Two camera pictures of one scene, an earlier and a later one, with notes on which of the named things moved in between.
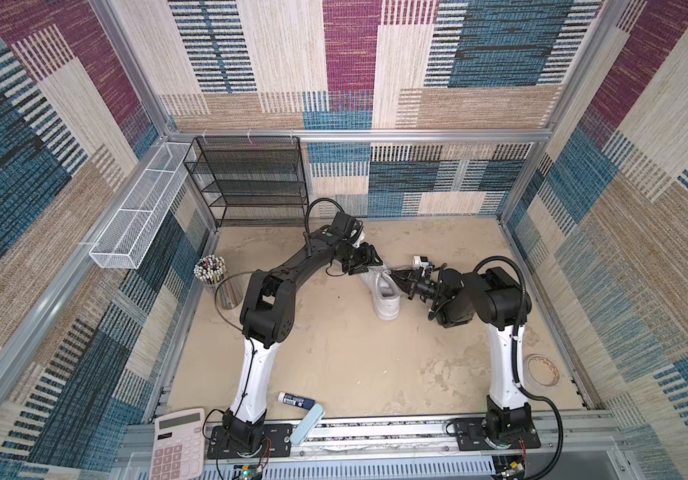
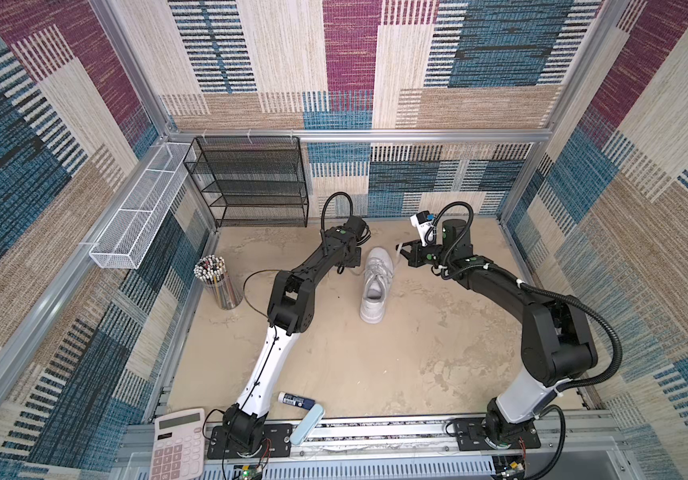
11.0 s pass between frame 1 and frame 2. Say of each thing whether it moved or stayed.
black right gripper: moved
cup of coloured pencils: stayed
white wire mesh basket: stayed
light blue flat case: stayed
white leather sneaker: moved
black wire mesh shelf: stayed
